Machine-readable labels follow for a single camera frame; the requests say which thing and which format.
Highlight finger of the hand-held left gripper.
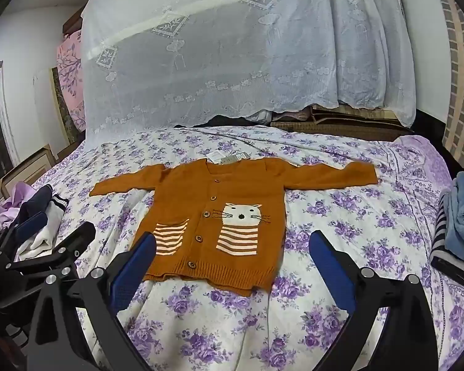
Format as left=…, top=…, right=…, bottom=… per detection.
left=6, top=222, right=97, bottom=279
left=0, top=212, right=49, bottom=264

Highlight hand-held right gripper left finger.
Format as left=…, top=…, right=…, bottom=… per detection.
left=26, top=233, right=157, bottom=371

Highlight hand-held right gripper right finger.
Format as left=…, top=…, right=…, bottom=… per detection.
left=308, top=230, right=438, bottom=371

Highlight orange knitted cat cardigan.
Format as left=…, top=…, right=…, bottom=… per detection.
left=90, top=158, right=380, bottom=297

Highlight navy garment with white stripes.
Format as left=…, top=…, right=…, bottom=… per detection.
left=17, top=185, right=70, bottom=225

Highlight lilac cloth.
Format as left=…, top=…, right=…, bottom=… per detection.
left=0, top=181, right=35, bottom=234

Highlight purple floral bed sheet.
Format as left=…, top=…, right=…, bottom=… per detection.
left=17, top=126, right=464, bottom=371

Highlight black white striped garment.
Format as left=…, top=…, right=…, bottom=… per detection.
left=429, top=193, right=464, bottom=287

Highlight framed painting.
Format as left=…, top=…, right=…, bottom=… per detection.
left=48, top=66, right=82, bottom=144

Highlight lilac patterned quilt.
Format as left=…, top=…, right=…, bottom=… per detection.
left=387, top=135, right=458, bottom=248

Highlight brown folded blankets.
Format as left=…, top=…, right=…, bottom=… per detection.
left=271, top=104, right=415, bottom=142

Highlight pink floral cloth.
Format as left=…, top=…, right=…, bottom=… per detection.
left=56, top=30, right=87, bottom=132

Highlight folded pink white blankets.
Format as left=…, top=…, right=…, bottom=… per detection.
left=247, top=108, right=314, bottom=126

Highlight checkered curtain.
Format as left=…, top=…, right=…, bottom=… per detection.
left=433, top=0, right=464, bottom=164

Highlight white lace cover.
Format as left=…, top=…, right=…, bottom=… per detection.
left=80, top=0, right=417, bottom=140

